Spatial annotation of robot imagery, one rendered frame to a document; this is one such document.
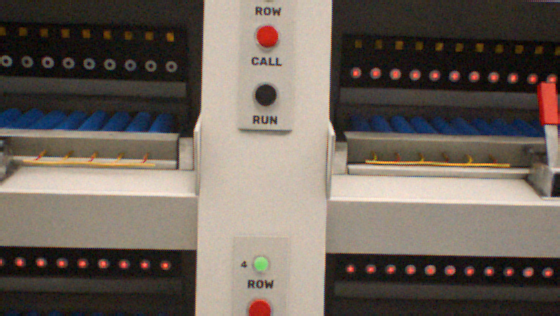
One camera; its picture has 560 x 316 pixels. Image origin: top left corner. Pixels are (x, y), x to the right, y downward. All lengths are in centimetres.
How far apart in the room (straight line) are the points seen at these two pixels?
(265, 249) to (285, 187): 5
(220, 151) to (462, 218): 19
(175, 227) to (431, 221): 19
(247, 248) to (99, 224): 11
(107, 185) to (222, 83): 12
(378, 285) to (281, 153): 24
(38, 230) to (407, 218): 28
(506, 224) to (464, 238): 3
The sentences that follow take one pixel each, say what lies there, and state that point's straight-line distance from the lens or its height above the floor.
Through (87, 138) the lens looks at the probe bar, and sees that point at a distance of 50.
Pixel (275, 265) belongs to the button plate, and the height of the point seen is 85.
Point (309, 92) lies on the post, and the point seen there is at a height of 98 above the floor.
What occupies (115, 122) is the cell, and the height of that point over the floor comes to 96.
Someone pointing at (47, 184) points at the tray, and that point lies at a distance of 47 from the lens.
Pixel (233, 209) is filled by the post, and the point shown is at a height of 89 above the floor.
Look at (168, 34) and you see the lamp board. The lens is 60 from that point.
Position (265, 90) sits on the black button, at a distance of 43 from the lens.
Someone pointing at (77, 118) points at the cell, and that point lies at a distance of 57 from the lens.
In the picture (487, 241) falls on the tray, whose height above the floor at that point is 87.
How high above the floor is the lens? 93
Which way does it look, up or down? 1 degrees up
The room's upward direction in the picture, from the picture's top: 2 degrees clockwise
